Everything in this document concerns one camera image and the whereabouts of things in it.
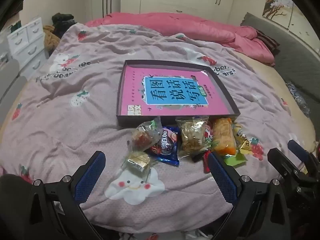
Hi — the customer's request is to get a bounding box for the clear round cake packet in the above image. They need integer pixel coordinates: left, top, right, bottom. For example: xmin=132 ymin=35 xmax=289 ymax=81
xmin=175 ymin=115 xmax=210 ymax=158

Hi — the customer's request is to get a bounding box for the small gold snack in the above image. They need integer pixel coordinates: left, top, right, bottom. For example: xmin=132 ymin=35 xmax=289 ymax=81
xmin=122 ymin=150 xmax=159 ymax=178

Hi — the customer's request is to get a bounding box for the blue patterned cloth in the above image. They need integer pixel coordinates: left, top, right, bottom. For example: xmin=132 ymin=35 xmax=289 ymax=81
xmin=285 ymin=81 xmax=312 ymax=117

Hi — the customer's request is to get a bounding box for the blue cookie packet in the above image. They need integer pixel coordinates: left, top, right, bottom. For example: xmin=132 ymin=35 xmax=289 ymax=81
xmin=149 ymin=126 xmax=181 ymax=167

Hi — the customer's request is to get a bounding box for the pink quilt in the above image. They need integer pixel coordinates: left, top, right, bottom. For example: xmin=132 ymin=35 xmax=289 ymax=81
xmin=84 ymin=12 xmax=275 ymax=67

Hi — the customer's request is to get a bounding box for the wall painting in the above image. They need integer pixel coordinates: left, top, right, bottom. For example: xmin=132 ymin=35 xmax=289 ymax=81
xmin=262 ymin=0 xmax=320 ymax=34

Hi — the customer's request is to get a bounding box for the grey padded headboard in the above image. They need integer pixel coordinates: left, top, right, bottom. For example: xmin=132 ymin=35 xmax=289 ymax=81
xmin=240 ymin=12 xmax=320 ymax=120

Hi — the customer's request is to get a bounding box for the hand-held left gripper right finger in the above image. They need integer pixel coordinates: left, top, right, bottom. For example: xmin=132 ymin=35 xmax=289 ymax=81
xmin=207 ymin=151 xmax=295 ymax=240

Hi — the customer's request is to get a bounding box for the orange bread packet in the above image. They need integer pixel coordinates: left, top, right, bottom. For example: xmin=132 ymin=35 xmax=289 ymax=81
xmin=211 ymin=118 xmax=237 ymax=155

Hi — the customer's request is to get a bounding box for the white drawer cabinet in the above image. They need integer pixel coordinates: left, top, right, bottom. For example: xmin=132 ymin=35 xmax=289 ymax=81
xmin=7 ymin=17 xmax=47 ymax=77

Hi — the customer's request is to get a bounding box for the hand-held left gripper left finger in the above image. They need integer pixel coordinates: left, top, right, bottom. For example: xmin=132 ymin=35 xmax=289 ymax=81
xmin=29 ymin=151 xmax=107 ymax=240

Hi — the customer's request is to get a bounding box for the red jujube snack packet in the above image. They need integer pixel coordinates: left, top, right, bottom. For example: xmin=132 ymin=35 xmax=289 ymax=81
xmin=130 ymin=117 xmax=163 ymax=153

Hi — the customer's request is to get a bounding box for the yellow knitted cloth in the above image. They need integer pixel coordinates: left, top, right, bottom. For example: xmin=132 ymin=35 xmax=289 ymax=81
xmin=42 ymin=25 xmax=62 ymax=50

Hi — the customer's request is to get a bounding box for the pink picture book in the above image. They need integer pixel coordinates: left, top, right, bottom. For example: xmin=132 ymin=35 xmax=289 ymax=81
xmin=121 ymin=64 xmax=237 ymax=117

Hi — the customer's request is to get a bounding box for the striped pillow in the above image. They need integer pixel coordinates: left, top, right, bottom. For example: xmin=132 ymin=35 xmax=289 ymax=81
xmin=254 ymin=29 xmax=280 ymax=55

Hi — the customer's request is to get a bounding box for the beige bed sheet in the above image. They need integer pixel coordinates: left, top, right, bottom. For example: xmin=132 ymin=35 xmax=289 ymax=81
xmin=235 ymin=50 xmax=315 ymax=150

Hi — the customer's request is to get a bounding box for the green snack packet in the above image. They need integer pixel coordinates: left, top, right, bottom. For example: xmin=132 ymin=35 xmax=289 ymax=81
xmin=223 ymin=152 xmax=248 ymax=167

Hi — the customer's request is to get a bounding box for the pink tray with grey rim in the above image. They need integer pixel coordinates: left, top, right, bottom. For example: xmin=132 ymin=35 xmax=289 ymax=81
xmin=115 ymin=59 xmax=241 ymax=130

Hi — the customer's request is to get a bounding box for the yellow snack packet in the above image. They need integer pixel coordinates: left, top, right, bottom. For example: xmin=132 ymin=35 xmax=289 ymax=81
xmin=232 ymin=122 xmax=253 ymax=155

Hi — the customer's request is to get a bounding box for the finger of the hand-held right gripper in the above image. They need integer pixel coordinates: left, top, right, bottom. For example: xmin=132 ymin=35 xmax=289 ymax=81
xmin=287 ymin=139 xmax=320 ymax=178
xmin=267 ymin=148 xmax=310 ymax=190

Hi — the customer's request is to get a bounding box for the red cartoon cow candy packet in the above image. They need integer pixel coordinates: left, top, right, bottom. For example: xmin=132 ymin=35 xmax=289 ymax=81
xmin=202 ymin=127 xmax=215 ymax=174

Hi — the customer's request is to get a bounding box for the pile of dark clothes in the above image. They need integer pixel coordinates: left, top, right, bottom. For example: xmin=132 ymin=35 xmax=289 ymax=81
xmin=51 ymin=13 xmax=77 ymax=39

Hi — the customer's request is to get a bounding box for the pink printed blanket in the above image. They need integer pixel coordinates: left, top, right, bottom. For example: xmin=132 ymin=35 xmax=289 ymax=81
xmin=0 ymin=22 xmax=315 ymax=240

